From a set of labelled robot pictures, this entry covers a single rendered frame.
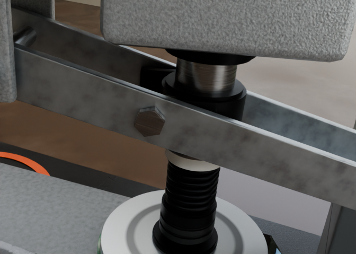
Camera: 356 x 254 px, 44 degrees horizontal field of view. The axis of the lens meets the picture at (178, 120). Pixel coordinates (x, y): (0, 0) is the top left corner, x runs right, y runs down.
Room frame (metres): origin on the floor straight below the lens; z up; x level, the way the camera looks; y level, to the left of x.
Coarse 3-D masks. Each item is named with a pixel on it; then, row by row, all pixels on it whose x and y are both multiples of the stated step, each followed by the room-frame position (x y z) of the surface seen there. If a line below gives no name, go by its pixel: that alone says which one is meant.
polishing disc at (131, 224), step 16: (160, 192) 0.53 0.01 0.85; (128, 208) 0.49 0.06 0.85; (144, 208) 0.49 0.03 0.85; (160, 208) 0.50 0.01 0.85; (224, 208) 0.51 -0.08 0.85; (112, 224) 0.45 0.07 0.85; (128, 224) 0.45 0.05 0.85; (144, 224) 0.46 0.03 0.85; (224, 224) 0.48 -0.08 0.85; (240, 224) 0.48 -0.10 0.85; (256, 224) 0.48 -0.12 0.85; (112, 240) 0.42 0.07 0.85; (128, 240) 0.42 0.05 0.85; (144, 240) 0.43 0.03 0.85; (224, 240) 0.44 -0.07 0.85; (240, 240) 0.45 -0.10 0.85; (256, 240) 0.45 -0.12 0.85
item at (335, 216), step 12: (336, 204) 1.08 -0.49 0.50; (336, 216) 0.97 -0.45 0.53; (348, 216) 0.93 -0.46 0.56; (324, 228) 1.27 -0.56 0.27; (336, 228) 0.94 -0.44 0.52; (348, 228) 0.93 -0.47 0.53; (324, 240) 1.12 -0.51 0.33; (336, 240) 0.93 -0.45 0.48; (348, 240) 0.92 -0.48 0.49; (324, 252) 1.00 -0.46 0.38; (336, 252) 0.93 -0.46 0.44; (348, 252) 0.92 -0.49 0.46
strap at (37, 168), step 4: (0, 152) 1.94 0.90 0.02; (4, 152) 1.95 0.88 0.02; (0, 156) 1.90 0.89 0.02; (4, 156) 1.91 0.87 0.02; (8, 156) 1.91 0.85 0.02; (12, 156) 1.91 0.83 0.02; (16, 156) 1.92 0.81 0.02; (20, 156) 1.92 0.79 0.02; (16, 160) 1.89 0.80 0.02; (20, 160) 1.89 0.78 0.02; (24, 160) 1.89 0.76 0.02; (28, 160) 1.89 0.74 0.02; (28, 164) 1.86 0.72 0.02; (32, 164) 1.86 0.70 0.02; (36, 164) 1.86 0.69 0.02; (32, 168) 1.83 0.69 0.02; (36, 168) 1.83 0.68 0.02; (40, 168) 1.83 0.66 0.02; (40, 172) 1.80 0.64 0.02; (44, 172) 1.80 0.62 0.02
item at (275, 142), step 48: (48, 48) 0.48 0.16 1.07; (96, 48) 0.48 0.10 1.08; (48, 96) 0.37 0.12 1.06; (96, 96) 0.37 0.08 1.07; (144, 96) 0.38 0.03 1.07; (192, 144) 0.38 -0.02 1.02; (240, 144) 0.38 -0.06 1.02; (288, 144) 0.39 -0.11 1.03; (336, 144) 0.51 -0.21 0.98; (336, 192) 0.39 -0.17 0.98
